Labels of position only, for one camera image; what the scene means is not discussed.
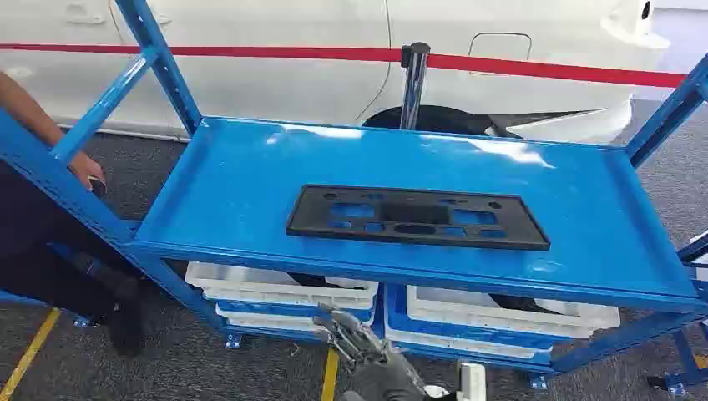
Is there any red barrier belt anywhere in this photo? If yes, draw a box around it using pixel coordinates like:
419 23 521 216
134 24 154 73
0 42 688 89

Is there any person's hand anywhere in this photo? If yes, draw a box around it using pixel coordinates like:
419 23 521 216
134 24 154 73
68 150 109 195

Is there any person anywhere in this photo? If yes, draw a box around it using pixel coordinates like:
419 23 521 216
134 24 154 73
0 70 151 358

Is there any blue metal shelving rack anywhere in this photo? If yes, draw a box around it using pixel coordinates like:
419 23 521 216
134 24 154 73
0 0 708 398

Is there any chrome stanchion post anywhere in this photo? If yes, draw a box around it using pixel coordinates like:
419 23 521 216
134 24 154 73
398 41 432 132

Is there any white car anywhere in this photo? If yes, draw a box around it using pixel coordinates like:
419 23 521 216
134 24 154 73
0 0 708 146

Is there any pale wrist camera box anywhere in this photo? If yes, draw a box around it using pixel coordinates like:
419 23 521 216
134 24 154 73
458 362 488 401

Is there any white plastic bin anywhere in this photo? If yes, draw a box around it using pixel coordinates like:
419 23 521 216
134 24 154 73
406 285 622 340
384 325 554 361
185 261 381 312
215 305 333 334

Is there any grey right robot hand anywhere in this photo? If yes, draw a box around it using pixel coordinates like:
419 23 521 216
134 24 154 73
312 302 428 401

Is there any blue plastic bin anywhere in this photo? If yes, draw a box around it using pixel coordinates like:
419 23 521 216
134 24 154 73
214 298 377 327
384 284 556 373

